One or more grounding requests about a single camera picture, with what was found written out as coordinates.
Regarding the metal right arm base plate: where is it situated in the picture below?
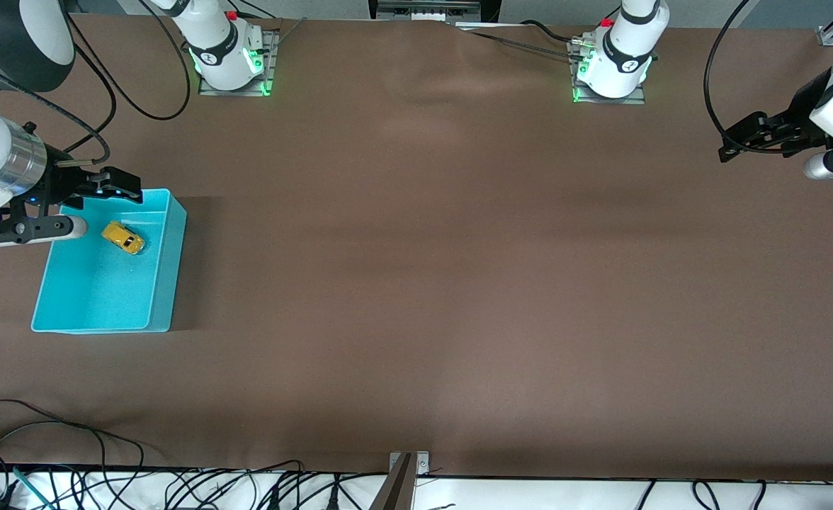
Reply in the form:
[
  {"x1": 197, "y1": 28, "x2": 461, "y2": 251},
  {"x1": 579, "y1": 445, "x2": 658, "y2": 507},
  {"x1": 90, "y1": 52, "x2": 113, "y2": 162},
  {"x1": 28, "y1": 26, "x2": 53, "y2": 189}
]
[{"x1": 197, "y1": 28, "x2": 281, "y2": 98}]

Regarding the thick black arm cable loop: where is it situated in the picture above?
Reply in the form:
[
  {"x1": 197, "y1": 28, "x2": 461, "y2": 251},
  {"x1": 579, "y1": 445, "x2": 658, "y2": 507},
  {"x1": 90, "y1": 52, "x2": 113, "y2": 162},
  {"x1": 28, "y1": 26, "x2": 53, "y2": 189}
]
[{"x1": 66, "y1": 0, "x2": 192, "y2": 158}]

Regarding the long black cable loop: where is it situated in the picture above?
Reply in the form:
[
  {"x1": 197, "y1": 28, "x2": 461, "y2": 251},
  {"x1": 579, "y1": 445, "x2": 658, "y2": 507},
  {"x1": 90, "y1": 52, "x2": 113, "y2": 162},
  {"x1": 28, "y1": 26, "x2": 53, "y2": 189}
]
[{"x1": 0, "y1": 399, "x2": 147, "y2": 474}]

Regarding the teal cable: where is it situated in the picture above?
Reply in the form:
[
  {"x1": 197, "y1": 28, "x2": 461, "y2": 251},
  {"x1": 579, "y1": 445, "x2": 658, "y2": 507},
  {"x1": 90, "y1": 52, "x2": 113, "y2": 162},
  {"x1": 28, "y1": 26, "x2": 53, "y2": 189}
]
[{"x1": 11, "y1": 466, "x2": 57, "y2": 510}]

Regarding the yellow beetle toy car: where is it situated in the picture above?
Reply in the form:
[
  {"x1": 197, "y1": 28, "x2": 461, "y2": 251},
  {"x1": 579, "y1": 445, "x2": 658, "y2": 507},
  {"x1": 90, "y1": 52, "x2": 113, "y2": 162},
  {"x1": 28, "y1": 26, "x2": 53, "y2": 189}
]
[{"x1": 101, "y1": 220, "x2": 147, "y2": 256}]

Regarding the grey aluminium frame rail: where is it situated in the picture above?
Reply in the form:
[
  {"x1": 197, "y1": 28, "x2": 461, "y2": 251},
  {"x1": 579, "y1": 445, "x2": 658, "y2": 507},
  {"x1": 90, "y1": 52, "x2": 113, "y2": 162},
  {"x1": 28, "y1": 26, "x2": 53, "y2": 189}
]
[{"x1": 368, "y1": 0, "x2": 502, "y2": 23}]

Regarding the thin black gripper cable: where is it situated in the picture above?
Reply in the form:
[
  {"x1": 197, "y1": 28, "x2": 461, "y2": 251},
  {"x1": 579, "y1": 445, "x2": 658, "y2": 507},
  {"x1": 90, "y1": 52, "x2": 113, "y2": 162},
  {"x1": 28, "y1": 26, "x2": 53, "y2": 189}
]
[{"x1": 0, "y1": 53, "x2": 111, "y2": 169}]

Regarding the black table cable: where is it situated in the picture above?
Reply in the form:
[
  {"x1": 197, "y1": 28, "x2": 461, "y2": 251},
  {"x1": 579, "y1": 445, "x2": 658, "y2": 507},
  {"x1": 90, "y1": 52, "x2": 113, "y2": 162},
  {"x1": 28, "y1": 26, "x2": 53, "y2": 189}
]
[{"x1": 455, "y1": 20, "x2": 582, "y2": 57}]

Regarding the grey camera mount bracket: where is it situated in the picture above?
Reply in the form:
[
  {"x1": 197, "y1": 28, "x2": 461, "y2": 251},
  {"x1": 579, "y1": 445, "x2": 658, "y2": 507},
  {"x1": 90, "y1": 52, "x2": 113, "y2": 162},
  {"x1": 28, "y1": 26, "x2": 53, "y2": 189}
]
[{"x1": 370, "y1": 451, "x2": 431, "y2": 510}]

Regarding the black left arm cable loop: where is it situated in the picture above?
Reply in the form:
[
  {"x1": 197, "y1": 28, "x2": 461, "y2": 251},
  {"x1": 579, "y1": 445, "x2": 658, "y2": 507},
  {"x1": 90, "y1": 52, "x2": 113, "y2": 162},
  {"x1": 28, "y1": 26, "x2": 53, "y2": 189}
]
[{"x1": 703, "y1": 0, "x2": 800, "y2": 153}]

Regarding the turquoise plastic bin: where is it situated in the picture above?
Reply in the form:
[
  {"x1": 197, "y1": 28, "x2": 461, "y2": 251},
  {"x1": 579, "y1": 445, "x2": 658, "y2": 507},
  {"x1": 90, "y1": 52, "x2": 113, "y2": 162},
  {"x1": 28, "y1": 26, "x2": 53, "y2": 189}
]
[{"x1": 30, "y1": 188, "x2": 188, "y2": 334}]

